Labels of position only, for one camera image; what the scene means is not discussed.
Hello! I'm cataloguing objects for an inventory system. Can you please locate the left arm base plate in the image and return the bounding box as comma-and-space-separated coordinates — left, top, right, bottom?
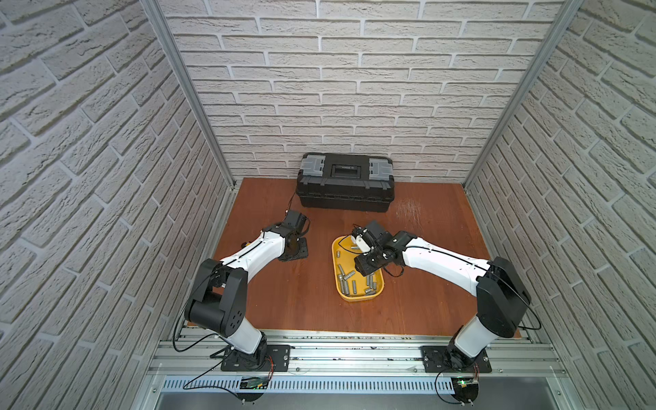
220, 344, 291, 372

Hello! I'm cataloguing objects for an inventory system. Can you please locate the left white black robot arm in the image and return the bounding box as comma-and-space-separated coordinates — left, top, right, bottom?
184, 211, 310, 366

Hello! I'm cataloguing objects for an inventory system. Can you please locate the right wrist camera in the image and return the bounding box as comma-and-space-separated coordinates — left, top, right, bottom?
351, 232, 371, 253

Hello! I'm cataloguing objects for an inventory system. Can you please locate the black plastic toolbox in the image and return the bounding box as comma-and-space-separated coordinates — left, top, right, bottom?
296, 153, 395, 213

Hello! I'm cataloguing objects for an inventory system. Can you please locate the aluminium rail frame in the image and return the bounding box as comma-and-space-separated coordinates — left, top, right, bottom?
132, 327, 583, 409

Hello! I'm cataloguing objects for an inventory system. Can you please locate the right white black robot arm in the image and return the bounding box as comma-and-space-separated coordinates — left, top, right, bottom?
351, 221, 531, 369

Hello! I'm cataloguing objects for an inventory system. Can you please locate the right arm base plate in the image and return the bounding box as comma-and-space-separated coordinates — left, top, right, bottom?
420, 345, 492, 373

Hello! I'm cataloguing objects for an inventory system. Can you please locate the yellow plastic tray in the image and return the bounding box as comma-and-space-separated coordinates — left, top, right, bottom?
331, 236, 384, 302

